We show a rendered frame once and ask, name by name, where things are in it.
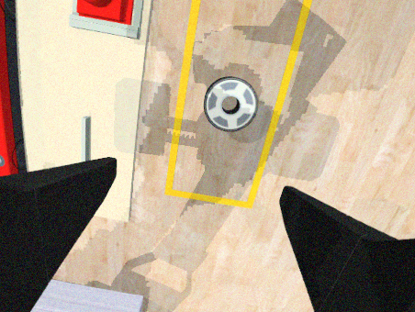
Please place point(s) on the black tyre with grey hub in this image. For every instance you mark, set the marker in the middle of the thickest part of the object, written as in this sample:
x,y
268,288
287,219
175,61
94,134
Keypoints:
x,y
241,115

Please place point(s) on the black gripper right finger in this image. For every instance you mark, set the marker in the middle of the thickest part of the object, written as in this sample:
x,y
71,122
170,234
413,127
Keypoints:
x,y
346,265

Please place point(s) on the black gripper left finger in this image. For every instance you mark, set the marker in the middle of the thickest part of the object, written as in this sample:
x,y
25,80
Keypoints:
x,y
42,215

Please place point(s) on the yellow rectangular outline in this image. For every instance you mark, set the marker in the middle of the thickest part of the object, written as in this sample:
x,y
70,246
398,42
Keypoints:
x,y
274,119

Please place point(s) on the cream flat base plate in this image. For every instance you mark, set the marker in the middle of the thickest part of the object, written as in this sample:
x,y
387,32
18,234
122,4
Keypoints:
x,y
80,82

